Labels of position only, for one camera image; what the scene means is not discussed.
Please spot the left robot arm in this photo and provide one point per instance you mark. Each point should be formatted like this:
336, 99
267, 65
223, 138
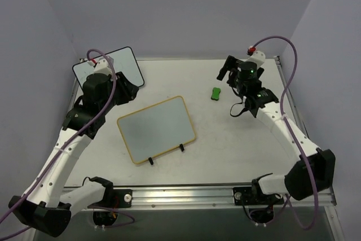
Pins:
44, 206

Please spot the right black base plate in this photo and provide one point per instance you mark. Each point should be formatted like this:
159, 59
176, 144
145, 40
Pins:
243, 195

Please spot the aluminium mounting rail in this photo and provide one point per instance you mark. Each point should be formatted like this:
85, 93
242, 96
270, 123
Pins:
185, 197

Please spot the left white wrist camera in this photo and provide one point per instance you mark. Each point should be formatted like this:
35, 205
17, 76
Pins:
102, 65

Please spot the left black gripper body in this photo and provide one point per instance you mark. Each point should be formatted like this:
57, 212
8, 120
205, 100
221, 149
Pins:
127, 90

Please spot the black clip on yellow board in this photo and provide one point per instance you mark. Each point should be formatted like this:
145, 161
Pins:
181, 146

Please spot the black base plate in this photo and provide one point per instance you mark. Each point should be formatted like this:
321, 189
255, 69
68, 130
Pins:
243, 195
122, 198

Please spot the black framed whiteboard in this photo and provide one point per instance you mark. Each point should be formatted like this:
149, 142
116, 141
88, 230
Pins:
123, 60

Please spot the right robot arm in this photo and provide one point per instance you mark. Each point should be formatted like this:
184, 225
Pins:
312, 168

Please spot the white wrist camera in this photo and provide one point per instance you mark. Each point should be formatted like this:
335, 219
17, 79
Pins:
256, 56
102, 65

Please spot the yellow framed whiteboard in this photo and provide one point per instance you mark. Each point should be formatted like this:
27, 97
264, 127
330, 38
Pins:
157, 129

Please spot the green whiteboard eraser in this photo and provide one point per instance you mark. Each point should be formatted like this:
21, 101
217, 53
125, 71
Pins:
215, 94

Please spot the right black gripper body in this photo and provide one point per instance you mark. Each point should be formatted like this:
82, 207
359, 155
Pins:
232, 69

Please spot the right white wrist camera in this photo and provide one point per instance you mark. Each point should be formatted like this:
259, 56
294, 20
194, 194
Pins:
256, 56

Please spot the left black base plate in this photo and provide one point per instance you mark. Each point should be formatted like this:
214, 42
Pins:
122, 198

